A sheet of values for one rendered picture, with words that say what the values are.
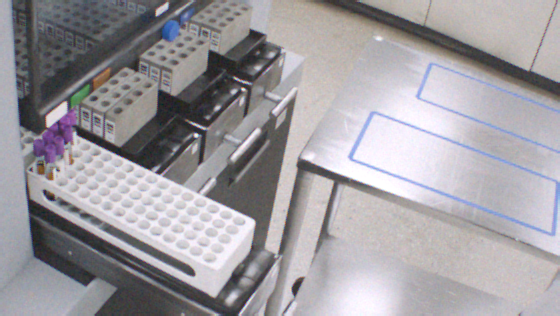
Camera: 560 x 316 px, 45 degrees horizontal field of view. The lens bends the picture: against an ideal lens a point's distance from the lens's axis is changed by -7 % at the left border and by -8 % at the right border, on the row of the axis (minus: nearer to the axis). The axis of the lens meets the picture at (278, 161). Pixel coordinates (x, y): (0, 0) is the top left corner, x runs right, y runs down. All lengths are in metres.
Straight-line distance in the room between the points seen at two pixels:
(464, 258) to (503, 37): 1.21
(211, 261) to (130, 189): 0.15
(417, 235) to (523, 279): 0.37
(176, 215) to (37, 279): 0.22
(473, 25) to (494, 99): 1.79
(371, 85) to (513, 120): 0.27
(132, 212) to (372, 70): 0.60
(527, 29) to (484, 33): 0.20
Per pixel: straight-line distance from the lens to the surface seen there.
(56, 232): 0.96
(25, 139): 1.02
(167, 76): 1.13
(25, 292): 0.98
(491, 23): 3.12
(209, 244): 0.88
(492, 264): 2.26
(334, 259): 1.70
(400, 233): 2.23
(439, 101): 1.30
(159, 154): 1.05
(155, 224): 0.88
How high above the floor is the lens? 1.50
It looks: 39 degrees down
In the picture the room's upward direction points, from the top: 12 degrees clockwise
